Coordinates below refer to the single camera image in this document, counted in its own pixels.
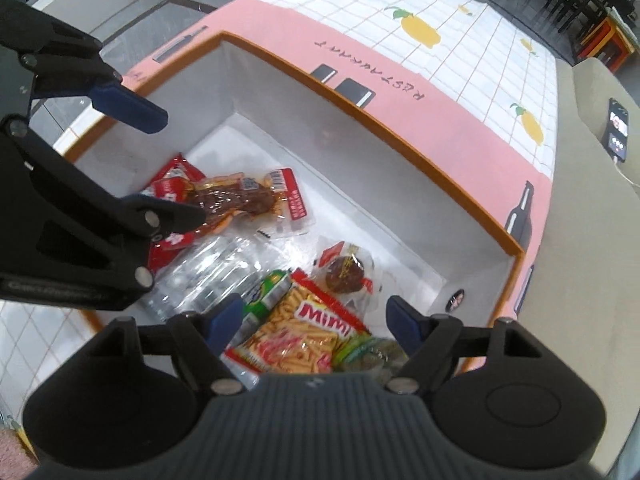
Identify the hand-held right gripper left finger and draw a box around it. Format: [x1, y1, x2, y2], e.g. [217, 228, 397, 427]
[82, 295, 246, 395]

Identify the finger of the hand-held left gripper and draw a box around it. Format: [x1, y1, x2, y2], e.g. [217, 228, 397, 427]
[2, 114, 207, 294]
[0, 0, 169, 134]

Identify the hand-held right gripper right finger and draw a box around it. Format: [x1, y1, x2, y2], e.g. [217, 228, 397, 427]
[386, 295, 548, 395]

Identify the red snack packet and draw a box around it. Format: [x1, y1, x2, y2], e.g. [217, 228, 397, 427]
[139, 155, 207, 274]

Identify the green pastry packet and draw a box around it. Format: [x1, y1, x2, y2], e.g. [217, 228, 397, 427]
[331, 336, 411, 379]

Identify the green snack packet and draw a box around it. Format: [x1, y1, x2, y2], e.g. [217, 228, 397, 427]
[242, 269, 294, 329]

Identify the clear packet of white balls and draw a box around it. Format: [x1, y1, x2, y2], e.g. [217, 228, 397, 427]
[141, 234, 289, 332]

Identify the braised meat snack packet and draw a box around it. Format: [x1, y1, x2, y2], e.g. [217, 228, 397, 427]
[187, 167, 316, 237]

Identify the orange shrimp stick packet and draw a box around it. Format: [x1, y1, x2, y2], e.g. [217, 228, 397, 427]
[222, 267, 372, 377]

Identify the dark round snack packet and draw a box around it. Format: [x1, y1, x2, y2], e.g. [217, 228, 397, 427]
[311, 236, 385, 314]

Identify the orange cardboard box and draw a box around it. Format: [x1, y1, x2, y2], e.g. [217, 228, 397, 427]
[62, 31, 527, 377]

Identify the beige sofa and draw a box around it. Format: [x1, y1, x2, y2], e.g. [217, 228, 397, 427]
[467, 57, 640, 480]

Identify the checked lemon print tablecloth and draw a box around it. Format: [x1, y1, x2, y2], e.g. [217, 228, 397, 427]
[0, 0, 558, 437]

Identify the black smartphone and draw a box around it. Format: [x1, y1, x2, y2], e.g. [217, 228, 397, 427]
[604, 97, 631, 164]

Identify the orange stool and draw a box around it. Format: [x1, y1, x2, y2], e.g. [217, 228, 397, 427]
[572, 15, 639, 69]

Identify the white charging cable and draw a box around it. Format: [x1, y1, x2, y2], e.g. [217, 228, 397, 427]
[612, 157, 640, 187]

